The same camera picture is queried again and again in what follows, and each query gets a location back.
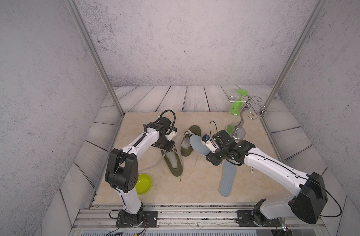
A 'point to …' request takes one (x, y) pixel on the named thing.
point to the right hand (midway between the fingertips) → (211, 155)
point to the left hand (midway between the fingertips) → (171, 148)
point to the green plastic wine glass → (236, 107)
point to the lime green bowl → (144, 184)
